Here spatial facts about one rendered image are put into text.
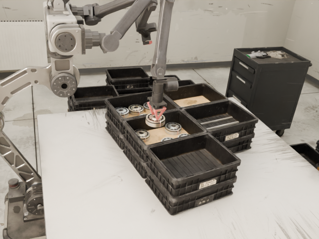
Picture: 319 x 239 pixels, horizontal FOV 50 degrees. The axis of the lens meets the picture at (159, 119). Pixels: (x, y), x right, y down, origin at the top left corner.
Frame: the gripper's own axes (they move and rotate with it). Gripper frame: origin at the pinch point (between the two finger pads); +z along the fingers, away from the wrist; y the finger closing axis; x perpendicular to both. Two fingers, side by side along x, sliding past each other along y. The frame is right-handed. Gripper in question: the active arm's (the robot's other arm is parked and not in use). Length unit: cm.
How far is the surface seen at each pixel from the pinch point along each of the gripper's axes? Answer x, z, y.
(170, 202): 7.6, 27.8, -35.3
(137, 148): 8.4, 20.2, 2.1
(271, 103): -175, 58, 74
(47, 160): 52, 36, 30
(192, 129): -29.2, 17.9, 5.1
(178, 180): 7.0, 12.0, -38.3
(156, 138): -8.3, 22.5, 10.2
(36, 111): 26, 108, 221
